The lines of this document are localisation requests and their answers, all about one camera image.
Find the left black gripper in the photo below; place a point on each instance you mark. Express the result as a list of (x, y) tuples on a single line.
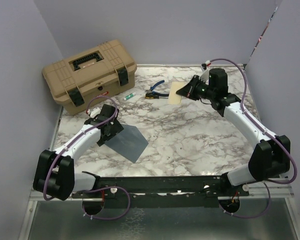
[(116, 127)]

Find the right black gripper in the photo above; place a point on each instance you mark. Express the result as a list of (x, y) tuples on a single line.
[(188, 90)]

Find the cream paper letter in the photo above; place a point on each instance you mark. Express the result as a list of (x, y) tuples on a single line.
[(174, 98)]

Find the grey paper envelope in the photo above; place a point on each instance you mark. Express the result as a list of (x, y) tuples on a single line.
[(129, 143)]

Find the green white glue stick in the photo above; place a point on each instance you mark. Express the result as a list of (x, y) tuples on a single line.
[(129, 96)]

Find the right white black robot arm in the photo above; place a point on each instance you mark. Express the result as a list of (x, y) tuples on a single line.
[(269, 158)]

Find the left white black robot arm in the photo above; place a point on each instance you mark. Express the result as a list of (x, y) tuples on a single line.
[(55, 174)]

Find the tan plastic toolbox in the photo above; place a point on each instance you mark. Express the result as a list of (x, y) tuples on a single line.
[(88, 77)]

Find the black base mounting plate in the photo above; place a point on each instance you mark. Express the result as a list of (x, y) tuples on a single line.
[(182, 201)]

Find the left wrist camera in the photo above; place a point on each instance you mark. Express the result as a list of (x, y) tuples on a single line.
[(92, 113)]

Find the blue handled pliers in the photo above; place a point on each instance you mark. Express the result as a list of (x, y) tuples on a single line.
[(151, 89)]

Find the aluminium frame rail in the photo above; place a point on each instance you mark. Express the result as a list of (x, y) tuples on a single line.
[(206, 186)]

